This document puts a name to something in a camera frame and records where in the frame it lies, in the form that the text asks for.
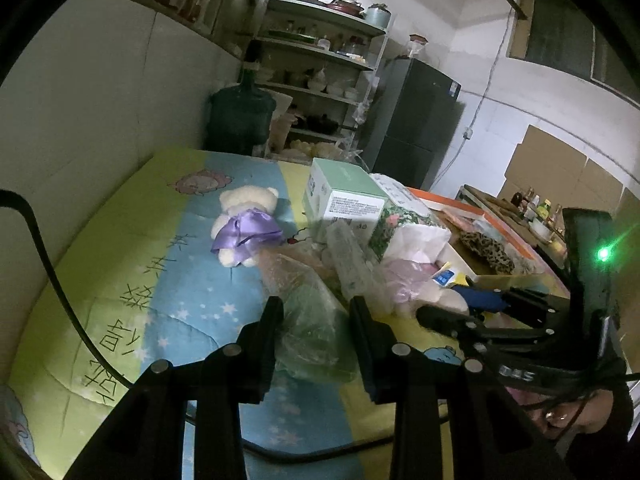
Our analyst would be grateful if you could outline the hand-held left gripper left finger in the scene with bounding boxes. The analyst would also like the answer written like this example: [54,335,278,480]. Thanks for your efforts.
[65,296,285,480]

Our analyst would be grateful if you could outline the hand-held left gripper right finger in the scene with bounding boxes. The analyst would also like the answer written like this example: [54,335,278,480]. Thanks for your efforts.
[350,296,576,480]

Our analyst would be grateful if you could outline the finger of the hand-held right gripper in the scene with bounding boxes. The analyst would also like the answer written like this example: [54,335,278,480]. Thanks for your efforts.
[415,304,553,348]
[452,284,573,323]

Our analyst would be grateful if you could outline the leopard print cloth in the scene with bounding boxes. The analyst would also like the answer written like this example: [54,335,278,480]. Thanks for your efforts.
[459,230,516,276]

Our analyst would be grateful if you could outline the green foam pad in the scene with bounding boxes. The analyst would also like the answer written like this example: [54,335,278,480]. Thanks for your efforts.
[260,252,361,386]

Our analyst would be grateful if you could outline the cardboard box orange rim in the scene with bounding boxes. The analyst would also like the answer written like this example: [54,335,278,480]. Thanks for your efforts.
[405,187,571,306]

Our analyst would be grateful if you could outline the clear plastic pack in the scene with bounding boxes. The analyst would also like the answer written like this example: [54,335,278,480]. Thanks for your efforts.
[325,222,386,313]

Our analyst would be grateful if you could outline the cream teddy bear purple bow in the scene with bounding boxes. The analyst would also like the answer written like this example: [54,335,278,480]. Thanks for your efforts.
[210,186,285,267]

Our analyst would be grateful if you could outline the person's right forearm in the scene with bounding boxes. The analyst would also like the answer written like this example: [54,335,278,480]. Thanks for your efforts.
[555,380,640,480]

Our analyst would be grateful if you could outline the person's right hand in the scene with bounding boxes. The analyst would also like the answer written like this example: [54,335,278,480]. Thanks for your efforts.
[530,387,616,440]

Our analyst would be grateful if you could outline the row of condiment bottles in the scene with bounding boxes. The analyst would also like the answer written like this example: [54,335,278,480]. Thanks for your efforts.
[510,187,566,226]

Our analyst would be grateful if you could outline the kitchen counter wooden top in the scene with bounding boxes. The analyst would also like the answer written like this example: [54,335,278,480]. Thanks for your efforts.
[455,185,571,271]

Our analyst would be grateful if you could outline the floral tissue pack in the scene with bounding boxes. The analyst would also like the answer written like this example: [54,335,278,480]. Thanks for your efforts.
[367,172,451,263]

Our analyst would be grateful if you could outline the mint green carton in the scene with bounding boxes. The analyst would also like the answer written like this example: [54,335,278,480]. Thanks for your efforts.
[302,157,388,248]

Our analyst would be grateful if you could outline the dark grey refrigerator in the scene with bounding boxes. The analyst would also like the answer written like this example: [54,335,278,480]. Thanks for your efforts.
[360,57,463,191]

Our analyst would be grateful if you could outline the bag of pale buns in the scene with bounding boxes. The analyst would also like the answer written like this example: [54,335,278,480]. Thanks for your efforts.
[290,139,346,158]

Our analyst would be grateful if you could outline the white sack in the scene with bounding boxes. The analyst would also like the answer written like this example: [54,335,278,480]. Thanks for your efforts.
[270,92,293,148]

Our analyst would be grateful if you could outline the large blue water jug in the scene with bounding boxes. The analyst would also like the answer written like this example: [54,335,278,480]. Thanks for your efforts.
[206,82,277,156]

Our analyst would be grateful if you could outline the black water pump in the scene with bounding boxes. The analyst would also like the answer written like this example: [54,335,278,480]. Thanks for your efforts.
[241,40,263,86]

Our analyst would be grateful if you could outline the teal pot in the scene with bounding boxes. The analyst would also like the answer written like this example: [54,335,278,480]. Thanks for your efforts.
[364,4,392,30]

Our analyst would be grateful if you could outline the white shelf rack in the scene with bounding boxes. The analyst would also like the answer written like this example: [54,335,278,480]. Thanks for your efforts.
[252,0,388,161]

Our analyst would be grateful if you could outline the cardboard sheets on wall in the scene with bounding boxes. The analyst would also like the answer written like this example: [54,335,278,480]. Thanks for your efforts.
[497,125,640,221]

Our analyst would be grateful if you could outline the high wall window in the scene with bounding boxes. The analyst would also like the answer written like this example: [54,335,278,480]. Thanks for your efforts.
[507,0,640,106]

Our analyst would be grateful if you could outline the black cable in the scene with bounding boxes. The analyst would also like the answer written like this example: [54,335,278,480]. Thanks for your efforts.
[0,190,401,461]

